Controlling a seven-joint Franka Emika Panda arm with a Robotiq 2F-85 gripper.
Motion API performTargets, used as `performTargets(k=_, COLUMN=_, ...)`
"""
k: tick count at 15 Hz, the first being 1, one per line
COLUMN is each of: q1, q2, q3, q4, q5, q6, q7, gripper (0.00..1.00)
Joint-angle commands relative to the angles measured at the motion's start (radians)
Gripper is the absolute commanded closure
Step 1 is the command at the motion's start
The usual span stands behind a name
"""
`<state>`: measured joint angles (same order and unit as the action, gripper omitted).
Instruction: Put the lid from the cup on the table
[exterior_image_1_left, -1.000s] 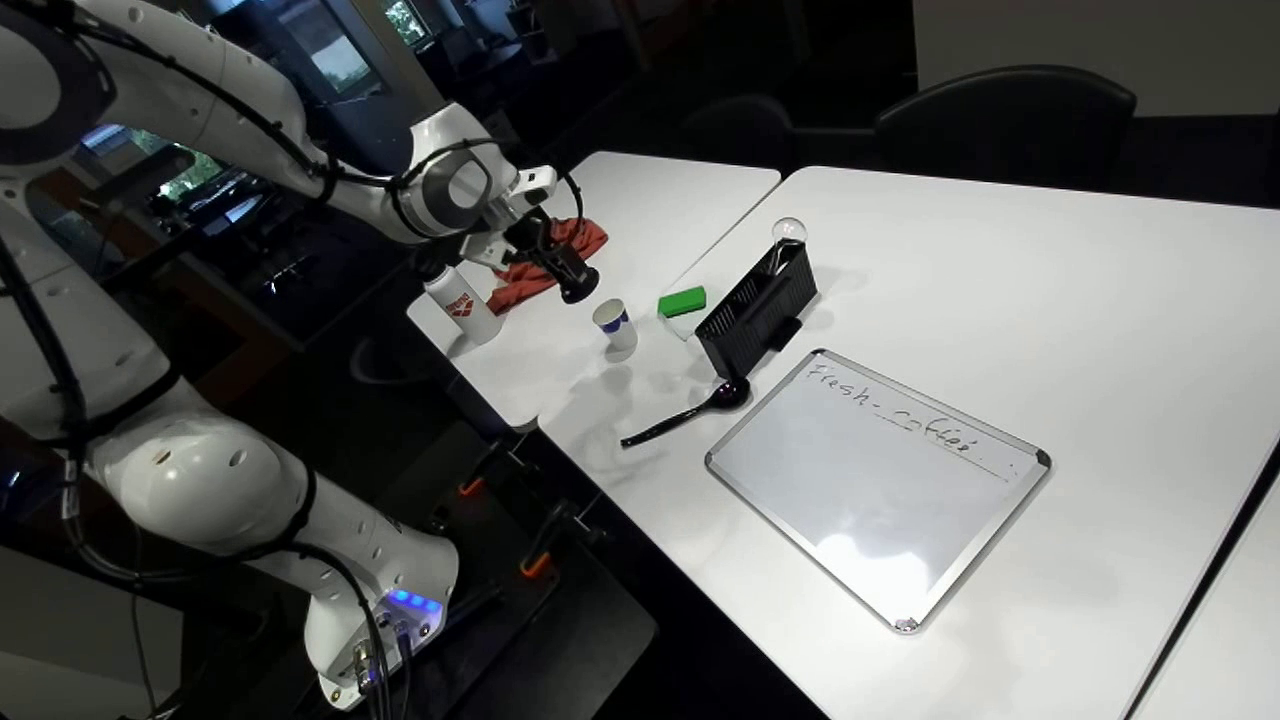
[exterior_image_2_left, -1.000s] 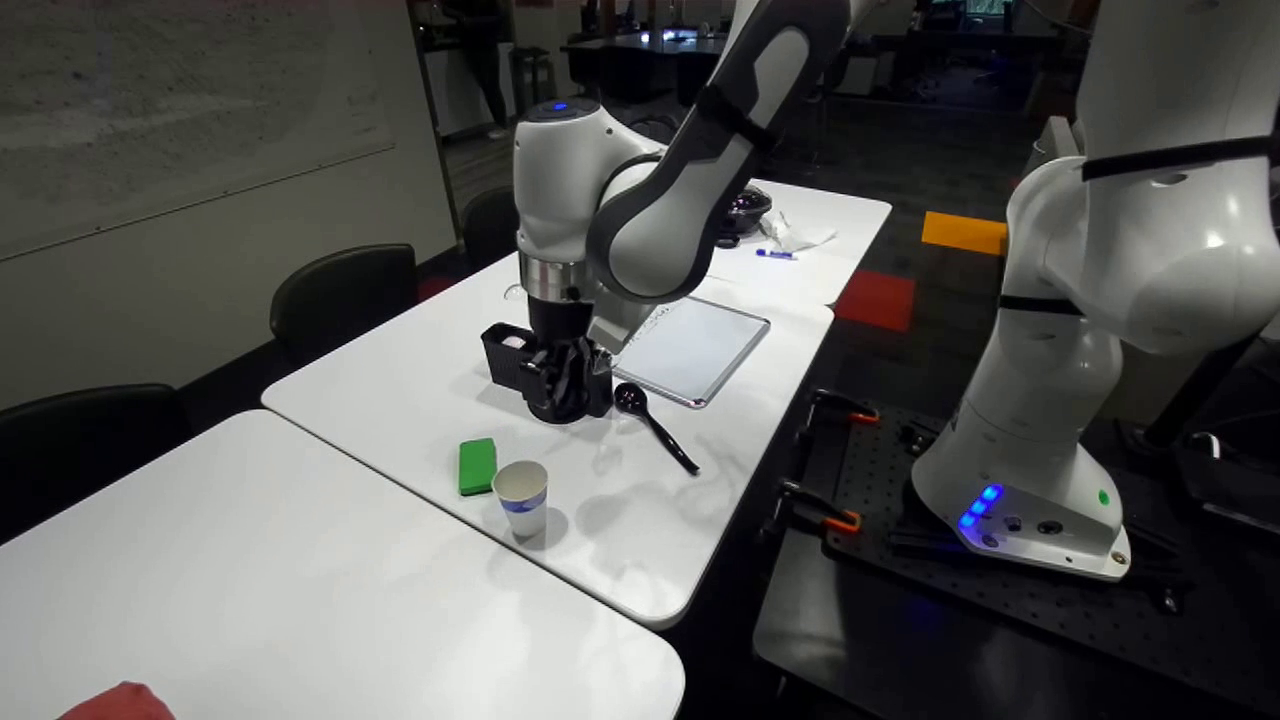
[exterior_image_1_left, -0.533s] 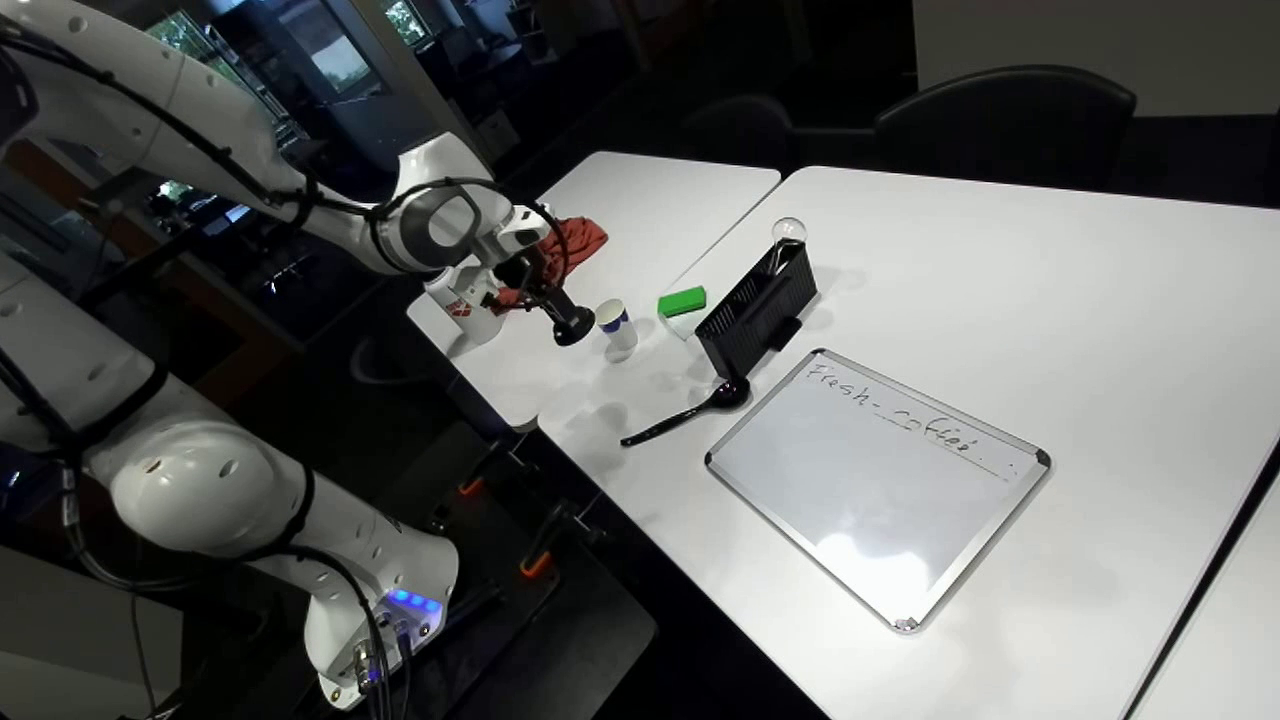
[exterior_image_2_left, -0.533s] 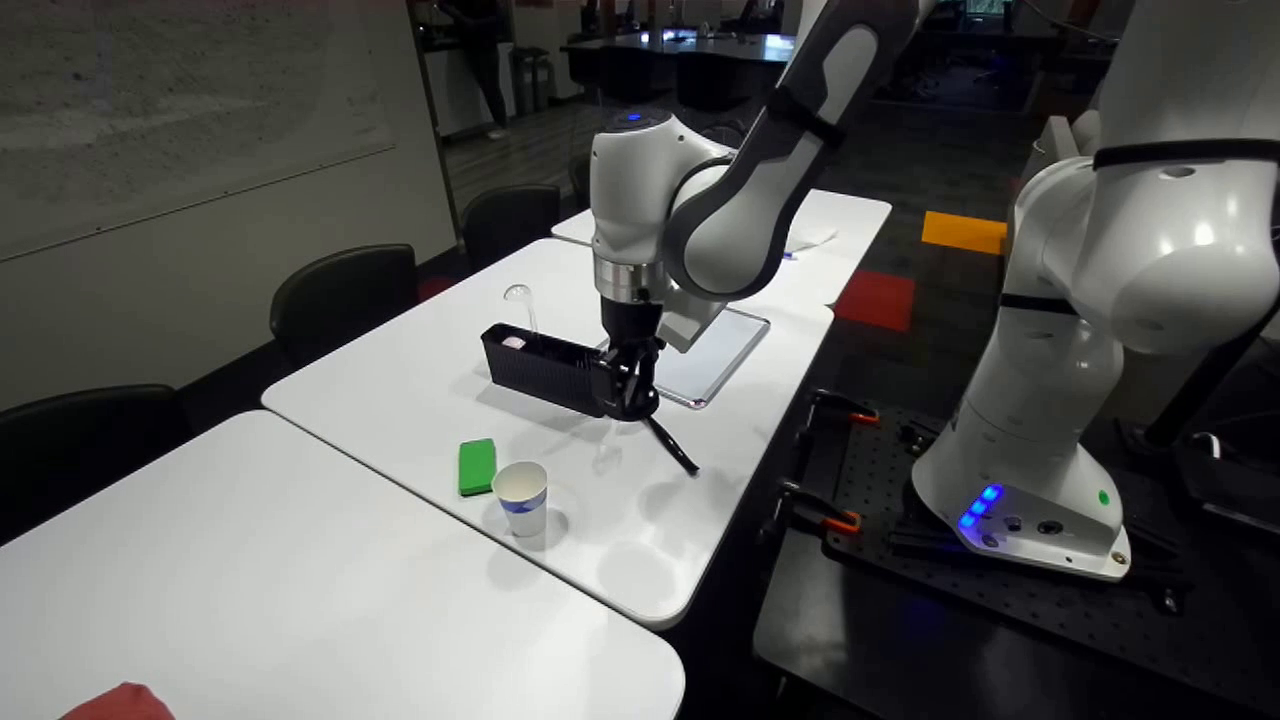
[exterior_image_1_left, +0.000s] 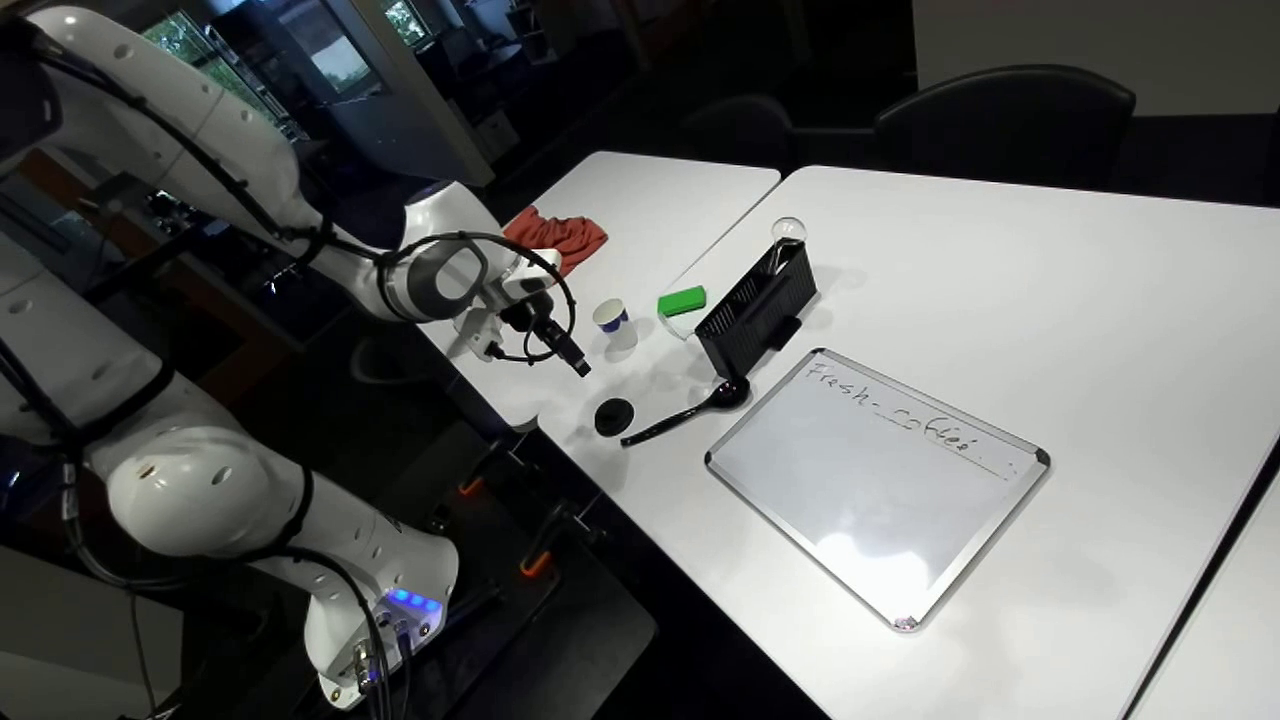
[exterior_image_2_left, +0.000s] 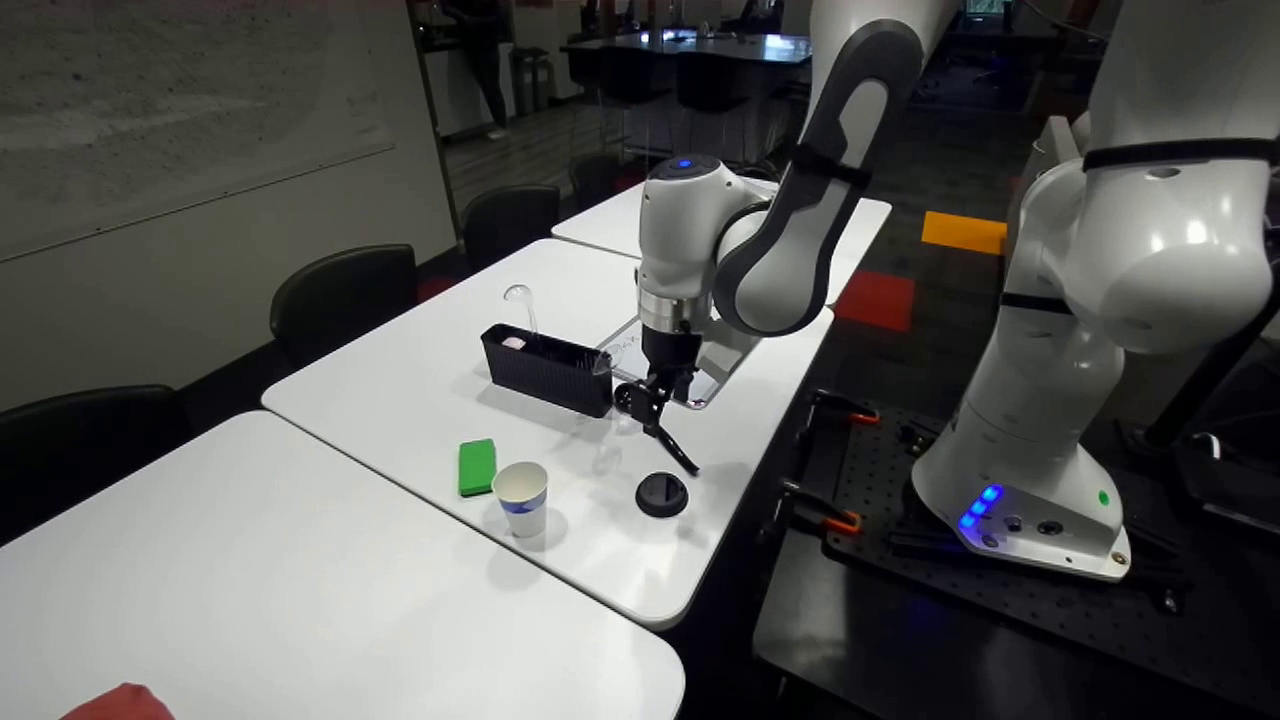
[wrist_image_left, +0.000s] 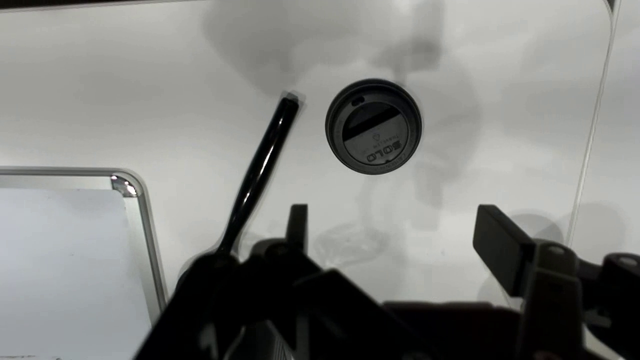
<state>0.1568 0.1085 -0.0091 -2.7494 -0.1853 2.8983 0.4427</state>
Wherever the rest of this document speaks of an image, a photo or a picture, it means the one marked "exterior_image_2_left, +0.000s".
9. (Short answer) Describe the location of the black rectangular box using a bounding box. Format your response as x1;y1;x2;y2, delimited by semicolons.
476;318;617;421

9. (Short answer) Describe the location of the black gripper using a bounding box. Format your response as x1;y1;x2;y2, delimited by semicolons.
614;318;703;430

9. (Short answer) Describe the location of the green rectangular block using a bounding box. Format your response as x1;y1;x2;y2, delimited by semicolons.
451;437;501;504

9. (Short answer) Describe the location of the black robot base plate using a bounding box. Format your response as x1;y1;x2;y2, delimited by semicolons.
750;392;1280;720

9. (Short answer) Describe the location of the black plastic cup lid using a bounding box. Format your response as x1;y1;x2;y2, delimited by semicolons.
632;467;693;523

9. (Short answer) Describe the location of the orange black clamp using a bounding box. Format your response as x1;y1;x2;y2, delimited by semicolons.
778;477;872;545
809;385;890;440

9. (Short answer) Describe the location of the black office chair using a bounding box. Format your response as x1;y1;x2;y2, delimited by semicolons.
0;379;193;545
458;185;565;265
263;238;421;370

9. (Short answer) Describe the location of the white paper cup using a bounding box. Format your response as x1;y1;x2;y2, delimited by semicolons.
493;457;558;545

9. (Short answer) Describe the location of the clear glass cup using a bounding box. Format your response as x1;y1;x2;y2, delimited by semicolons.
496;278;540;331

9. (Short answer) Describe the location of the black plastic spoon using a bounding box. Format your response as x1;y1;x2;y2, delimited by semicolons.
646;412;703;478

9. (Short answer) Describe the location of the red cloth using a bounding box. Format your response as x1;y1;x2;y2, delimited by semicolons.
62;679;178;720

